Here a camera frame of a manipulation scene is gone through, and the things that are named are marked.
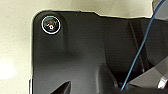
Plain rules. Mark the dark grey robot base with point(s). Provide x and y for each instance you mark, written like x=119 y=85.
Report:
x=83 y=50

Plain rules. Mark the round lit base button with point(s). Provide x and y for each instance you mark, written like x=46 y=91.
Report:
x=50 y=25

